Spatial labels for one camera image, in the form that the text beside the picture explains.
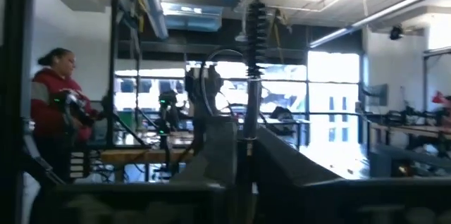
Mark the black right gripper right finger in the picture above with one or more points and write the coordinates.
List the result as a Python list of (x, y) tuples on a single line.
[(278, 167)]

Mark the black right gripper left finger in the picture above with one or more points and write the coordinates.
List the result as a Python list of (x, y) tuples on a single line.
[(215, 157)]

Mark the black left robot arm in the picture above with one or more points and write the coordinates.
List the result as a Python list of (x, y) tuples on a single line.
[(208, 86)]

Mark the black robot arm green light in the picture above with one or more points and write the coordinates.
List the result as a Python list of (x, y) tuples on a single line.
[(72, 106), (166, 109)]

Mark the wooden workbench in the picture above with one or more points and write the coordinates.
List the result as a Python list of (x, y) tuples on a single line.
[(141, 155)]

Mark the large bright window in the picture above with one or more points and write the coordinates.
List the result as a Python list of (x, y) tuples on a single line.
[(331, 76)]

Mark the black metal rack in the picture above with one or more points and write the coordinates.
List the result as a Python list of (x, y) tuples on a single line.
[(114, 76)]

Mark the grey ceiling pipe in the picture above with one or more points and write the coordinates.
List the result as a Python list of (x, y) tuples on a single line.
[(151, 5)]

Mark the person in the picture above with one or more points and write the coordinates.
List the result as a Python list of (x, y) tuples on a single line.
[(49, 100)]

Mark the long ceiling light strip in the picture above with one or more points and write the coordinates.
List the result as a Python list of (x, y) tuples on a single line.
[(370, 16)]

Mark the red object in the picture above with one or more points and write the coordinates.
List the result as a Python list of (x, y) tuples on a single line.
[(442, 98)]

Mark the black ceiling spotlight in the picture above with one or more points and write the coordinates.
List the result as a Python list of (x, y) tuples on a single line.
[(396, 32)]

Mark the grey wall monitor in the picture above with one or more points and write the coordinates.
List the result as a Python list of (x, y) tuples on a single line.
[(377, 95)]

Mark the black metal rig frame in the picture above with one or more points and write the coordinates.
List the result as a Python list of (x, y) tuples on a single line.
[(14, 76)]

